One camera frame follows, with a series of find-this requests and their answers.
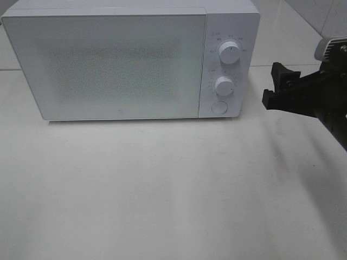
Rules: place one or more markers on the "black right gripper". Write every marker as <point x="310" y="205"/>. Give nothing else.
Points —
<point x="323" y="95"/>

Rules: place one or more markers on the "white timer knob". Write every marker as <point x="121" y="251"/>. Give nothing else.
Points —
<point x="224" y="86"/>

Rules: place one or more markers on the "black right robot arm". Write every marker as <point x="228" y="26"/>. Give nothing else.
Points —
<point x="339" y="133"/>

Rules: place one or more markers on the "upper white power knob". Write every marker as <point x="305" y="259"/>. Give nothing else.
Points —
<point x="229" y="51"/>

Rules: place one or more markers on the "white microwave oven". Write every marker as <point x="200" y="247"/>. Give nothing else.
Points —
<point x="224" y="20"/>

